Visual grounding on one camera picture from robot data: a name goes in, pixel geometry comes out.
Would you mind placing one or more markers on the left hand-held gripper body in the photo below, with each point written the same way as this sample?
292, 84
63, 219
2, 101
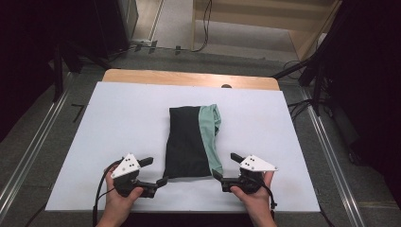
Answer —
127, 167

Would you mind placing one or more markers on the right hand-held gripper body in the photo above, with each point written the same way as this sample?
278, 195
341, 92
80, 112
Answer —
255, 164

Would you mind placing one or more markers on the black and green T-shirt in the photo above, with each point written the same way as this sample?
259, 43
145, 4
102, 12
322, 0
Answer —
186, 142

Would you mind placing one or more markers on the person's left hand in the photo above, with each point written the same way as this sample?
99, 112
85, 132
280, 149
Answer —
119, 205

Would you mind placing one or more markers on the person's right hand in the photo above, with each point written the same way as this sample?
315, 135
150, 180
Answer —
260, 203

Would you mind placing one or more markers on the white board mat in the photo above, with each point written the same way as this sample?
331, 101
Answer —
107, 126

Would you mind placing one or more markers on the person's dark clothing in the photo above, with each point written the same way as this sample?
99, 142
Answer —
189, 220

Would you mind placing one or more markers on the dark round table grommet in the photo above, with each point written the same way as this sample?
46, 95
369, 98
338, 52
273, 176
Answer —
226, 86

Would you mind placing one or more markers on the black tripod stand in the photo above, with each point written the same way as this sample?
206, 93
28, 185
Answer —
317, 91
57, 72

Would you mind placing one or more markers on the small black floor fixture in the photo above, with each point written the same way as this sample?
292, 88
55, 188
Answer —
138, 47
153, 47
178, 49

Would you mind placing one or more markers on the wooden shelf unit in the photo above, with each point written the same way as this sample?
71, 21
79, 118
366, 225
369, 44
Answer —
252, 19

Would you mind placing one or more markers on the black cabinet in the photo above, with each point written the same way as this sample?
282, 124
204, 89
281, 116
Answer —
110, 25

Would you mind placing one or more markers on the dark curtain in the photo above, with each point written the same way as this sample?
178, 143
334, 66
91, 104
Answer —
19, 47
372, 63

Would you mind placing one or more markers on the metal floor rail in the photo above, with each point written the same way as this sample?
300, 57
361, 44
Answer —
319, 126
37, 142

